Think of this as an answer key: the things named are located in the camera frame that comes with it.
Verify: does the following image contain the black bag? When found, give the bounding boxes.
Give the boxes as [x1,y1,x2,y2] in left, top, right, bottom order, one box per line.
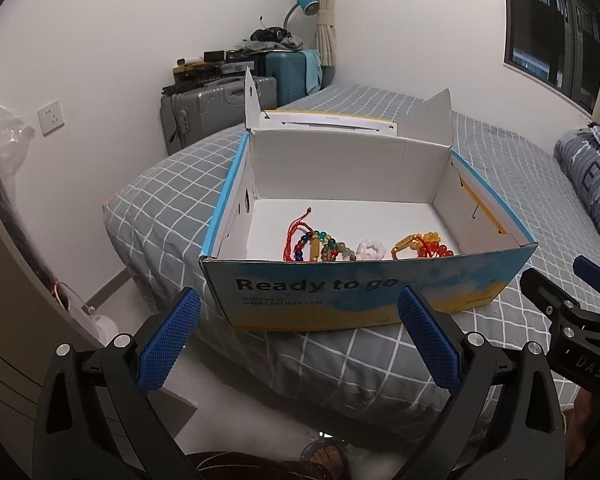
[250,27,306,52]

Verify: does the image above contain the dark window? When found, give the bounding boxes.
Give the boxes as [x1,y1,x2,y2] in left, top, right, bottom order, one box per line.
[502,0,600,114]

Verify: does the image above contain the person's right hand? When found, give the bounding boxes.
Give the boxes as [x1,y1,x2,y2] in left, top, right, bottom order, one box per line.
[564,390,600,453]

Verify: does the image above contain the teal suitcase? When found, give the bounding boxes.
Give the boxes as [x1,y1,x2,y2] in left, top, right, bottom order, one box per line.
[254,49,326,109]

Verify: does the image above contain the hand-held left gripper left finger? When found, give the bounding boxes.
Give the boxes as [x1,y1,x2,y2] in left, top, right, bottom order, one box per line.
[32,287,202,480]

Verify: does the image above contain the folded grey printed quilt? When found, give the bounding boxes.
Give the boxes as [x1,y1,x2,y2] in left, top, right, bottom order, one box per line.
[554,127,600,246]

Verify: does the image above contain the beige curtain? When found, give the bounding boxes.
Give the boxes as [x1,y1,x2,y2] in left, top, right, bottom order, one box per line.
[310,0,339,68]

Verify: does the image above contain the pile of dark items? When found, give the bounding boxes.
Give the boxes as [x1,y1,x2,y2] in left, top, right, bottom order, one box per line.
[162,49,256,95]

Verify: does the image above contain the bed with grey checked sheet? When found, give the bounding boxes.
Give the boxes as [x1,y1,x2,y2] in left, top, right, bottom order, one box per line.
[102,84,600,411]

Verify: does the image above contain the white wall outlet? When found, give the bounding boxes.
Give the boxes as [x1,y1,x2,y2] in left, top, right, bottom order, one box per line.
[37,100,65,136]

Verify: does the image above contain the yellow bead bracelet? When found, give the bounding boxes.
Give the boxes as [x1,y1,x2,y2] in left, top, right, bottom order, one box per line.
[414,231,456,259]

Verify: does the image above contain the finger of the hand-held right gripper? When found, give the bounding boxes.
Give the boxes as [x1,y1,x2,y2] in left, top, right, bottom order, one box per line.
[572,255,600,307]
[520,267,583,322]

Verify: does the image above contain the red cord bracelet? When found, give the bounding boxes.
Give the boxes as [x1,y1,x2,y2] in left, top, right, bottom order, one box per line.
[391,234,427,260]
[282,208,319,263]

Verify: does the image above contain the blue and yellow cardboard box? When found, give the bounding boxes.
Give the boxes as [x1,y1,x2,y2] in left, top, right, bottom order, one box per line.
[198,67,538,333]

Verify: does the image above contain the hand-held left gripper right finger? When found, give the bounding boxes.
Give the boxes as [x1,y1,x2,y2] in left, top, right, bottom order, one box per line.
[394,284,567,480]

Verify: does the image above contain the dark sandal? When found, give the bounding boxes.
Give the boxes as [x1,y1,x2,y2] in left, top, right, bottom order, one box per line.
[300,441,355,480]

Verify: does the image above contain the clear plastic bag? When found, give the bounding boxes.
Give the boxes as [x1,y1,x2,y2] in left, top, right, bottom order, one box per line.
[0,102,36,177]

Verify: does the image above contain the person's foot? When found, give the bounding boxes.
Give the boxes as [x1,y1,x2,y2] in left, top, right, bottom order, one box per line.
[310,447,345,480]

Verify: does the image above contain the wooden and green bead bracelet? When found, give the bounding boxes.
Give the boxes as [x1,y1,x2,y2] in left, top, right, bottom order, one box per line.
[320,239,359,264]

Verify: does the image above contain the multicoloured glass bead bracelet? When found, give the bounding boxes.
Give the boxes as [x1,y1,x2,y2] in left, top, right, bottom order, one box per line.
[299,230,351,261]

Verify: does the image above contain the white round container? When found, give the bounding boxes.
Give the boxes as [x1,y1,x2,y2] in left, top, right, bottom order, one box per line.
[82,310,122,349]

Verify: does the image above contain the white bead bracelet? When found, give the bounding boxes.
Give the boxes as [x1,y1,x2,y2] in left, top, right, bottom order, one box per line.
[356,239,386,261]

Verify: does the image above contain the blue desk lamp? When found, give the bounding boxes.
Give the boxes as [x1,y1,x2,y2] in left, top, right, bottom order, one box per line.
[281,0,321,31]

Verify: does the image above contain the grey suitcase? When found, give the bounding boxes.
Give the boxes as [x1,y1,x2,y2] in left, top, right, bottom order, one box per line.
[160,76,278,157]

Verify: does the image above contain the white cable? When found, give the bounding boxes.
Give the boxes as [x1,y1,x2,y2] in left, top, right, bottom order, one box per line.
[54,282,97,313]

